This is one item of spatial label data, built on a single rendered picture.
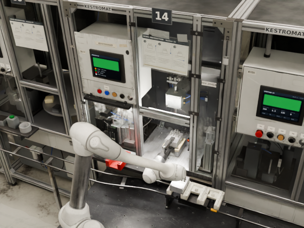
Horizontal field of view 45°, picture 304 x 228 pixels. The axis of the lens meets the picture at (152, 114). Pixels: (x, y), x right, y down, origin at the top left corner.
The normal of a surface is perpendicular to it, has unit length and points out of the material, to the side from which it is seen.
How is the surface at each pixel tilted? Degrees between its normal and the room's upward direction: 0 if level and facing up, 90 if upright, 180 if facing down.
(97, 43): 90
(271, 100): 90
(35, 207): 0
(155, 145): 0
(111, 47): 90
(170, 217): 0
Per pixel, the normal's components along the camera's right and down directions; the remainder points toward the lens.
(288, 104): -0.43, 0.51
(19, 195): -0.04, -0.83
